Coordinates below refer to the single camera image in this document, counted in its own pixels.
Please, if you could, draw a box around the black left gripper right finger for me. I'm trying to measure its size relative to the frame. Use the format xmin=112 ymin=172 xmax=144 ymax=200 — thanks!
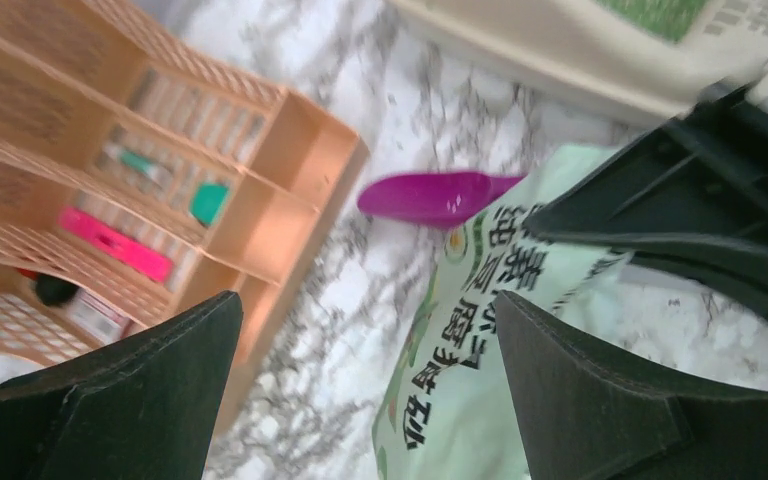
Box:
xmin=494 ymin=292 xmax=768 ymax=479

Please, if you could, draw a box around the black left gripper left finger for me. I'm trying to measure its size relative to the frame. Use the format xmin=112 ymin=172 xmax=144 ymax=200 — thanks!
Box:
xmin=0 ymin=291 xmax=243 ymax=480

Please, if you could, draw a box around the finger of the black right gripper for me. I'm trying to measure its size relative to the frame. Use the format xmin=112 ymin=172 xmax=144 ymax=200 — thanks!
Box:
xmin=525 ymin=89 xmax=768 ymax=321

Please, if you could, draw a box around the green litter bag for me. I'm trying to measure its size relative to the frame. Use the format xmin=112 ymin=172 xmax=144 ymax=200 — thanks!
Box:
xmin=372 ymin=144 xmax=629 ymax=480

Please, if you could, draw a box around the beige litter box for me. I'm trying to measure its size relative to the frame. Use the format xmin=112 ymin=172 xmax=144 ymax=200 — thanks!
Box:
xmin=394 ymin=1 xmax=768 ymax=126

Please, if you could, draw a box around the purple litter scoop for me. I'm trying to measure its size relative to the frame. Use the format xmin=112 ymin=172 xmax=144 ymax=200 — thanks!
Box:
xmin=357 ymin=171 xmax=524 ymax=229

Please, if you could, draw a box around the red white small box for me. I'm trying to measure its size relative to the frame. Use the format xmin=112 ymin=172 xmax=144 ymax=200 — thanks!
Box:
xmin=65 ymin=290 xmax=131 ymax=345

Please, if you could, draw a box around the red and black stamp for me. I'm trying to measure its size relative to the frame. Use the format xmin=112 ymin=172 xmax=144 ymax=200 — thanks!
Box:
xmin=18 ymin=269 xmax=80 ymax=307

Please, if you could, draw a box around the green tape dispenser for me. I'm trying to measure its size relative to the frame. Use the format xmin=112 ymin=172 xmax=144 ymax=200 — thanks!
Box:
xmin=189 ymin=183 xmax=229 ymax=227

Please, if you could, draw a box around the orange plastic file organizer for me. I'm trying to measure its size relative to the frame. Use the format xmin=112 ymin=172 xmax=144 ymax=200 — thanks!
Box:
xmin=0 ymin=1 xmax=368 ymax=432

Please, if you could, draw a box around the green white glue stick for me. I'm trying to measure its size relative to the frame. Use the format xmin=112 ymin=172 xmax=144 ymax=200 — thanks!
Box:
xmin=102 ymin=142 xmax=172 ymax=189

